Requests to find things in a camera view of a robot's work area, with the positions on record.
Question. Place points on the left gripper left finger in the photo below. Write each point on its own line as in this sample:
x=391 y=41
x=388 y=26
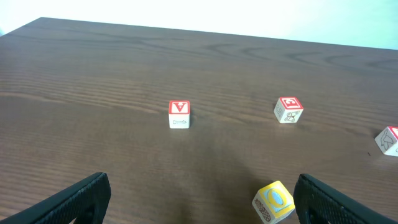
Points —
x=83 y=202

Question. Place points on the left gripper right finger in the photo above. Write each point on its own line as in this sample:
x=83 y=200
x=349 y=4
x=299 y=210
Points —
x=318 y=203

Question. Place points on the red letter I block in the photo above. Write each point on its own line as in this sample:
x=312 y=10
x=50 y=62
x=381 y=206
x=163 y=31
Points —
x=386 y=140

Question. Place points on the red letter A block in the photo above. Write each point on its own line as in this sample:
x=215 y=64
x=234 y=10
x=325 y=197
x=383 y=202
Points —
x=179 y=114

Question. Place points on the yellow letter O block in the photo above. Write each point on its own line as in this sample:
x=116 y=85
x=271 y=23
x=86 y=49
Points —
x=273 y=203

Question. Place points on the red letter E block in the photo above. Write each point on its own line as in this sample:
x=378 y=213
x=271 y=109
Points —
x=288 y=109

